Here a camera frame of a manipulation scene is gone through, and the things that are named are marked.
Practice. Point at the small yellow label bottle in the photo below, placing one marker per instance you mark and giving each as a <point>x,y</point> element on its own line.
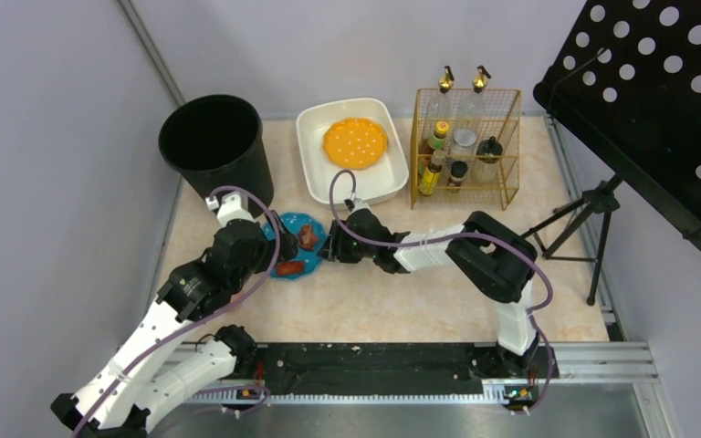
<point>433,167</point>

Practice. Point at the silver lid glass jar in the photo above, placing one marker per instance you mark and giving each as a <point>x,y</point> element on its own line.
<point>463,145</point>

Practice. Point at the gold wire rack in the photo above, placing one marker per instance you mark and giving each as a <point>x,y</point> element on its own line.
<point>501,118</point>

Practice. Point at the red meat piece on blue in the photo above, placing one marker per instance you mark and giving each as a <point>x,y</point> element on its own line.
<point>290,268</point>

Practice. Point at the blue polka dot plate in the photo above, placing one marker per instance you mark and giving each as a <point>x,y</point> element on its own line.
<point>293,222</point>

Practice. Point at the glass bottle brown contents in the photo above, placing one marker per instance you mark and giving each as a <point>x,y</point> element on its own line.
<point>439,104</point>

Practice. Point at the yellow polka dot plate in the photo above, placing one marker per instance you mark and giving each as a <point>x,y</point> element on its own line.
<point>354,143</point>

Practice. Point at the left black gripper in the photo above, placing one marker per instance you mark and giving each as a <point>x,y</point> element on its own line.
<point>287,246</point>

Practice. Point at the black tripod stand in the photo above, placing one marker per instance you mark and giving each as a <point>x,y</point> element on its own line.
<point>590,217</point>

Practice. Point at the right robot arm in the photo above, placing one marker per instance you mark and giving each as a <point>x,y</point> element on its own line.
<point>499,263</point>

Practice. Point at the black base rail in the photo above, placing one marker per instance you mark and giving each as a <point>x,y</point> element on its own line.
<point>398,374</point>

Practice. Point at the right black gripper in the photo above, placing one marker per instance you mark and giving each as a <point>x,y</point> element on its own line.
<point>339,245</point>

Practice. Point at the brown meat piece on blue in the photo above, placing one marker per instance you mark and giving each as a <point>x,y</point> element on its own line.
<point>307,238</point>

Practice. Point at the black lid glass jar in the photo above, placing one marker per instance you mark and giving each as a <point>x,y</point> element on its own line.
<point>488,157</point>

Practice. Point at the white rectangular basin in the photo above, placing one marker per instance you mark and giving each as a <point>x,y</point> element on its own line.
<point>376,184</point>

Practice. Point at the small black cap spice jar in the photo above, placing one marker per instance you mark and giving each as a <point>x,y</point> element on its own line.
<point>458,170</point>

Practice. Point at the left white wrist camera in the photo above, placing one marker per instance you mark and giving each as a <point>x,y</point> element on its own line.
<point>230,207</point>

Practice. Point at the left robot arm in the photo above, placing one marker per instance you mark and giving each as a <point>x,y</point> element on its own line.
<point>131,395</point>

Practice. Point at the glass oil bottle gold spout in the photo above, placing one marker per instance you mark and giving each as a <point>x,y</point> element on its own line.
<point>476,101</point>

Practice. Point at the black round bin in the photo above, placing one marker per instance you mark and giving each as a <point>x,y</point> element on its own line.
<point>217,140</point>

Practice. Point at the black perforated panel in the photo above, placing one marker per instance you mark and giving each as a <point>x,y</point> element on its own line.
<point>627,84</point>

